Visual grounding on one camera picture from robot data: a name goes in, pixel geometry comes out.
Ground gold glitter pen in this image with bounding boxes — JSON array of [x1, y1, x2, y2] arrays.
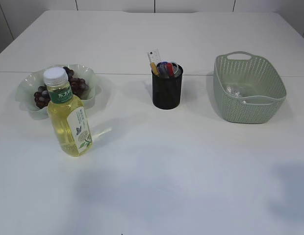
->
[[150, 62, 160, 76]]

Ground blue scissors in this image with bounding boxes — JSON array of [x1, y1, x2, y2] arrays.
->
[[157, 62, 168, 78]]

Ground pink scissors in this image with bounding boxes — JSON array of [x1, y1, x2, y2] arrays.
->
[[172, 62, 182, 77]]

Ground red glitter pen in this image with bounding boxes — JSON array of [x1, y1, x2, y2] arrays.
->
[[166, 63, 175, 78]]

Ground clear plastic ruler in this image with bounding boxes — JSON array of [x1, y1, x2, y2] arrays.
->
[[147, 49, 162, 65]]

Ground yellow tea bottle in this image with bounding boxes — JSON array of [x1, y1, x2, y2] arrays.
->
[[43, 67, 93, 157]]

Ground clear plastic sheet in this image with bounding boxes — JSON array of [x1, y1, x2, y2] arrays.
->
[[223, 84, 246, 97]]

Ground purple artificial grape bunch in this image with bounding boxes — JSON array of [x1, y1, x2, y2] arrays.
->
[[33, 66, 89, 109]]

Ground black mesh pen holder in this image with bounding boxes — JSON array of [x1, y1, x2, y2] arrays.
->
[[151, 65, 183, 110]]

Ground green woven plastic basket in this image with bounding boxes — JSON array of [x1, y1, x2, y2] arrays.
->
[[213, 51, 287, 124]]

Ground pale green wavy plate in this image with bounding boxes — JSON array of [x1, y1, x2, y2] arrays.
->
[[15, 64, 100, 120]]

